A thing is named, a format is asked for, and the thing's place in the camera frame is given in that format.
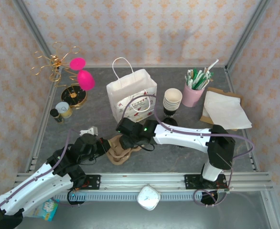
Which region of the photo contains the brown cardboard cup carrier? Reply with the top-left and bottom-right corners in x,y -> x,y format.
106,135 -> 142,166

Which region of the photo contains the white paper gift bag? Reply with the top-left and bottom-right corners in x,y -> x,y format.
106,57 -> 158,124

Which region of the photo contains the small dark bottle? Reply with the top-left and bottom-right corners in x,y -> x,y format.
50,108 -> 65,124

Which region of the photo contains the tin can with pull tab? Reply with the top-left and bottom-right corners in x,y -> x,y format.
55,102 -> 73,119

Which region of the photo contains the stack of paper cups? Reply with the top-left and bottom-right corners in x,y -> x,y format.
162,88 -> 183,119

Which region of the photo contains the pink straw holder cup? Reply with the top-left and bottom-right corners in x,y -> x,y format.
182,82 -> 205,107

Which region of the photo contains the white square clock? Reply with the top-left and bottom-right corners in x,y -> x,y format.
137,184 -> 162,211

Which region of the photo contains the blue wet wipes packet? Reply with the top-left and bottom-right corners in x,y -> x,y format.
22,198 -> 59,222

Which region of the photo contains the brown paper sheet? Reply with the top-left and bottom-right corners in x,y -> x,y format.
199,87 -> 245,132

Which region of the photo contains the white napkin stack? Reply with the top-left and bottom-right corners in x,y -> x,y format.
203,91 -> 253,131

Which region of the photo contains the long white wrapped straw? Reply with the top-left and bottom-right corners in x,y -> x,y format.
205,58 -> 220,73

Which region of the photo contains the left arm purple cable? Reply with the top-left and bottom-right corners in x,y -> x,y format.
0,128 -> 83,217

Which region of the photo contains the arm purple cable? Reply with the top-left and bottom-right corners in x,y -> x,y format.
120,94 -> 255,208
0,128 -> 83,217

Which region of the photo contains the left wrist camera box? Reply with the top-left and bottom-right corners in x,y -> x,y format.
79,125 -> 99,137

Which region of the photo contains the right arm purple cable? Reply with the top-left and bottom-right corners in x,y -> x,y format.
120,94 -> 255,208

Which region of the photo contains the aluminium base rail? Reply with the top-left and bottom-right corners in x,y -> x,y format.
15,171 -> 273,191

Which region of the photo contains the aluminium table side rail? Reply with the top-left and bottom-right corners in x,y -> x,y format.
24,68 -> 62,173
226,68 -> 260,172

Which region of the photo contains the grey slotted cable duct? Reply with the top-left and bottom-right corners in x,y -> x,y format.
51,192 -> 218,202

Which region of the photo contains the gold wire cup rack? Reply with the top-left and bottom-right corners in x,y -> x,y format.
30,42 -> 88,110

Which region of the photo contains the aluminium corner post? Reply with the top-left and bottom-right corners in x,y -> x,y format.
12,0 -> 59,70
225,0 -> 273,71

